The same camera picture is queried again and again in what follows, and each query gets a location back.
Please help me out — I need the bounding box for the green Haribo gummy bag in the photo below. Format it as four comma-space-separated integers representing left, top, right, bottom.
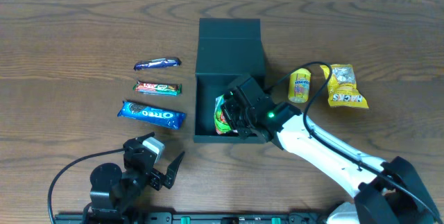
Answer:
214, 96, 237, 135

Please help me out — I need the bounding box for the blue Oreo cookie pack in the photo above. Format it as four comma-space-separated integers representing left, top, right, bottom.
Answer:
117, 101, 186, 130

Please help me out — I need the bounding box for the red green KitKat Milo bar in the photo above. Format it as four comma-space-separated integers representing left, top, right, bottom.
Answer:
133, 80, 182, 96

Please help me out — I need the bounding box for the yellow Mentos gum bottle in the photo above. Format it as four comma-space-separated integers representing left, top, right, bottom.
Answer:
288, 68, 311, 103

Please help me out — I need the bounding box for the blue foil chocolate bar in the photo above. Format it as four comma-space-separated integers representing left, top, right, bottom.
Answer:
134, 57, 181, 71

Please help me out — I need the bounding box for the yellow Hacks candy bag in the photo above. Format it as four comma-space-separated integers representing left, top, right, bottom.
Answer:
321, 64, 368, 109

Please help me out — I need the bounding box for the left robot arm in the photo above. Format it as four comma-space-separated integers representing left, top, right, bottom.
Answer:
89, 132, 185, 220

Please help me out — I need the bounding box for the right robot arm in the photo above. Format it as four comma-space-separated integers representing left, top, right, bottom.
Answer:
221, 76, 442, 223

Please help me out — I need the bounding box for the dark green open gift box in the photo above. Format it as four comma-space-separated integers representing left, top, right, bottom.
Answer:
194, 18, 266, 144

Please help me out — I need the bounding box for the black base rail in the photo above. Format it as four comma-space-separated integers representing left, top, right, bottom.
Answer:
54, 212, 327, 224

